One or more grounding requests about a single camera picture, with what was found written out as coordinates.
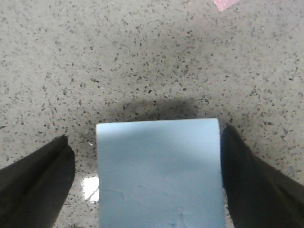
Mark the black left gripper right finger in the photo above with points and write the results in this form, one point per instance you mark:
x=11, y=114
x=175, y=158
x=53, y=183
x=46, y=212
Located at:
x=259, y=196

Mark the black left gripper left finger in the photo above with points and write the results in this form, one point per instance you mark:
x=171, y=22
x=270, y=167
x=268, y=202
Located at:
x=33, y=190

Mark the light blue foam cube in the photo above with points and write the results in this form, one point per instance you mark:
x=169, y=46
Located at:
x=160, y=174

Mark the pink foam cube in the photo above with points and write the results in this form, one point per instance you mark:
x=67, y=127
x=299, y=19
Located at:
x=224, y=4

